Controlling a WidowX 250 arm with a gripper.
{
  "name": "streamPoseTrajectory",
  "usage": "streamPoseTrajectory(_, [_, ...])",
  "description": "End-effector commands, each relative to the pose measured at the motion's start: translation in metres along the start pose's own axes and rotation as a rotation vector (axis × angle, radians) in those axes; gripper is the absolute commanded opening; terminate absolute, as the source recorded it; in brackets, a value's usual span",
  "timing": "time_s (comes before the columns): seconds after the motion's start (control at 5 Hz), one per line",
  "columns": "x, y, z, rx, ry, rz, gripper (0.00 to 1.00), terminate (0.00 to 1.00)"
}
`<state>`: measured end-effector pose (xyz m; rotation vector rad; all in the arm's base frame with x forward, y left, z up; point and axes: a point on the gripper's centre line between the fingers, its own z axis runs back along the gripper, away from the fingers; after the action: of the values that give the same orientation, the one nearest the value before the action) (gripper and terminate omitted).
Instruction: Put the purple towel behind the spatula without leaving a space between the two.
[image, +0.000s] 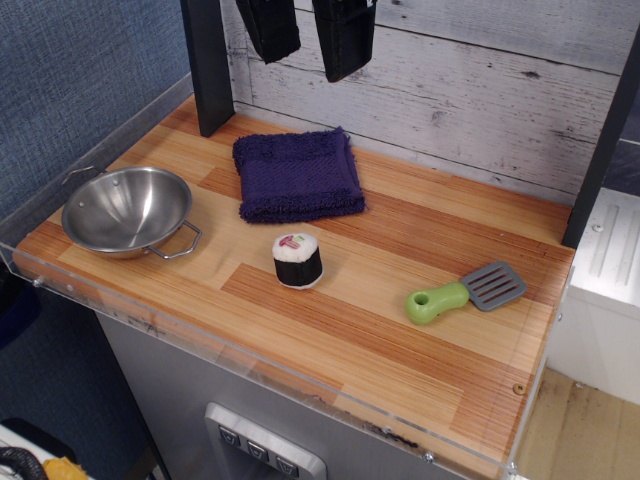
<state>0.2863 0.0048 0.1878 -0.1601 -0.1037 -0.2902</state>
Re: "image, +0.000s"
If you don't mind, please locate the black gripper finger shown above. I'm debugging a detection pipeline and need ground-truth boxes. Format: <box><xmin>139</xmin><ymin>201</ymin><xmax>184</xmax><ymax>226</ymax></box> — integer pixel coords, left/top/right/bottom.
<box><xmin>312</xmin><ymin>0</ymin><xmax>376</xmax><ymax>83</ymax></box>
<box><xmin>236</xmin><ymin>0</ymin><xmax>301</xmax><ymax>64</ymax></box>

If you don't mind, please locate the purple towel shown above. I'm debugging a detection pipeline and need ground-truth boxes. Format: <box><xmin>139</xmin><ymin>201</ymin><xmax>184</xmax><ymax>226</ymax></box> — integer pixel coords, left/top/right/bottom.
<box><xmin>232</xmin><ymin>127</ymin><xmax>366</xmax><ymax>224</ymax></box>

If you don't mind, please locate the green handled grey spatula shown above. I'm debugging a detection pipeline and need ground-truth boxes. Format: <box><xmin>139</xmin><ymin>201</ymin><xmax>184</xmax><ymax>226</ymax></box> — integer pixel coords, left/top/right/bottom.
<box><xmin>404</xmin><ymin>261</ymin><xmax>527</xmax><ymax>326</ymax></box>

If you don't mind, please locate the plush sushi roll toy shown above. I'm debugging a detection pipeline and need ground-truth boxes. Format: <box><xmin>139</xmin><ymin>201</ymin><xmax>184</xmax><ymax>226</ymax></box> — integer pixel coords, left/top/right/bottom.
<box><xmin>272</xmin><ymin>233</ymin><xmax>324</xmax><ymax>290</ymax></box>

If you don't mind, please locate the clear acrylic table guard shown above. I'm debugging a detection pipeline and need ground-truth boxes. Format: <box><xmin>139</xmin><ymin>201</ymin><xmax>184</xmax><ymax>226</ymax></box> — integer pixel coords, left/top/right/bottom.
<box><xmin>13</xmin><ymin>100</ymin><xmax>573</xmax><ymax>479</ymax></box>

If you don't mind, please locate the white ribbed cabinet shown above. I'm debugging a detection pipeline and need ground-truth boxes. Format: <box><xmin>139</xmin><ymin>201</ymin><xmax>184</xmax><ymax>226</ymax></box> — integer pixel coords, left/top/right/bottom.
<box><xmin>547</xmin><ymin>188</ymin><xmax>639</xmax><ymax>404</ymax></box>

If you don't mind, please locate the silver dispenser button panel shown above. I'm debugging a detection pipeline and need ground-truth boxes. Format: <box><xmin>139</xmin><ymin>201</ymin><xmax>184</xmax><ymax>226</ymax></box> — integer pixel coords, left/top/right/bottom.
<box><xmin>204</xmin><ymin>402</ymin><xmax>328</xmax><ymax>479</ymax></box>

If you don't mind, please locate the yellow object at corner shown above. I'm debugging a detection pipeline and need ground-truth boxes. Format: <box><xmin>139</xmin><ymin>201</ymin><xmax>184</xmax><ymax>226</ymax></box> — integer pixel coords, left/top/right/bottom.
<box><xmin>42</xmin><ymin>457</ymin><xmax>90</xmax><ymax>480</ymax></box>

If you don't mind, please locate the dark left vertical post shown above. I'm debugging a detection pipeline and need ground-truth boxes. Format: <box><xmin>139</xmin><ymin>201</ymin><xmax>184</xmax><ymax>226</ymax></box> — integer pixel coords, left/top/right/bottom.
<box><xmin>180</xmin><ymin>0</ymin><xmax>235</xmax><ymax>137</ymax></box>

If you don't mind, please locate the dark vertical post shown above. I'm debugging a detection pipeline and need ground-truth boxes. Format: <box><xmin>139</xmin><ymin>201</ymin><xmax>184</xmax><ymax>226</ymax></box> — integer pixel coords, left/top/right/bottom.
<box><xmin>180</xmin><ymin>0</ymin><xmax>235</xmax><ymax>137</ymax></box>
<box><xmin>561</xmin><ymin>31</ymin><xmax>639</xmax><ymax>248</ymax></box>

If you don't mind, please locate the steel bowl with handles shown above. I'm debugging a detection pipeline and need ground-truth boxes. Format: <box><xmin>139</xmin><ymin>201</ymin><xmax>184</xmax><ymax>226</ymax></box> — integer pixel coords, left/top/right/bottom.
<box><xmin>61</xmin><ymin>166</ymin><xmax>202</xmax><ymax>260</ymax></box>

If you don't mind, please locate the dark right vertical post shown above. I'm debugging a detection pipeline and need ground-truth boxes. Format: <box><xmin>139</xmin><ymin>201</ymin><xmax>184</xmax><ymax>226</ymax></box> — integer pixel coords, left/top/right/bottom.
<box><xmin>561</xmin><ymin>31</ymin><xmax>639</xmax><ymax>248</ymax></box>

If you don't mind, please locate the black braided cable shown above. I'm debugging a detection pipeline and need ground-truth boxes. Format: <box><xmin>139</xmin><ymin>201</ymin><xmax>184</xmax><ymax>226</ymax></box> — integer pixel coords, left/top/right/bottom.
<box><xmin>0</xmin><ymin>446</ymin><xmax>47</xmax><ymax>480</ymax></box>

